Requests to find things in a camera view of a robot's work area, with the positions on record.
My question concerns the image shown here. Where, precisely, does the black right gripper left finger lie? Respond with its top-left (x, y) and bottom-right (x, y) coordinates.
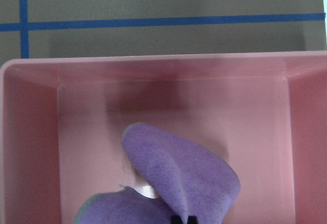
top-left (170, 215), bottom-right (182, 224)

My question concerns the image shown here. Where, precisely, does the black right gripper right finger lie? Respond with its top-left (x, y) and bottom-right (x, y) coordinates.
top-left (187, 216), bottom-right (197, 224)

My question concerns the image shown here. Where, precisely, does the purple microfibre cloth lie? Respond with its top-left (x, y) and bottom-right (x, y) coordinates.
top-left (74, 122), bottom-right (241, 223)

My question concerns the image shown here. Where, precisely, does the pink plastic bin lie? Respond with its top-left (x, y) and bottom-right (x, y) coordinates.
top-left (1, 51), bottom-right (326, 223)

